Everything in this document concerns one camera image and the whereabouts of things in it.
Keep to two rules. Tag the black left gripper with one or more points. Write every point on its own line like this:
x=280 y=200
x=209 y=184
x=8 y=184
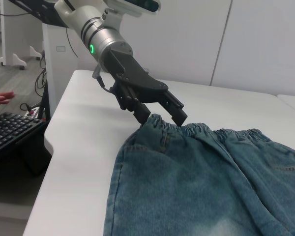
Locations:
x=135 y=73

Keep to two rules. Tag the blue denim shorts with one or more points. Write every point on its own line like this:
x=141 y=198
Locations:
x=186 y=184

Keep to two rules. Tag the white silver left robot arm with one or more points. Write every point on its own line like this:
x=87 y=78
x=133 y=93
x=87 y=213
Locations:
x=100 y=34

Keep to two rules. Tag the person's bare hand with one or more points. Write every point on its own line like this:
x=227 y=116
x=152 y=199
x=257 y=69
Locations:
x=1 y=98

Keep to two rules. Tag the small white label sticker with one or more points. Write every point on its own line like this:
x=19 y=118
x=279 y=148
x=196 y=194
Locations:
x=61 y=48

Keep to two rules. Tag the black keyboard stand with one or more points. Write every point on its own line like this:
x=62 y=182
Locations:
x=35 y=157

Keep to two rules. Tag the black computer keyboard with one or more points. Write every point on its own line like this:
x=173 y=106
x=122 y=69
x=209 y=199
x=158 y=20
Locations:
x=9 y=130

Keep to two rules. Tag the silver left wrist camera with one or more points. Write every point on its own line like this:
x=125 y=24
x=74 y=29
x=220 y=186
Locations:
x=137 y=6

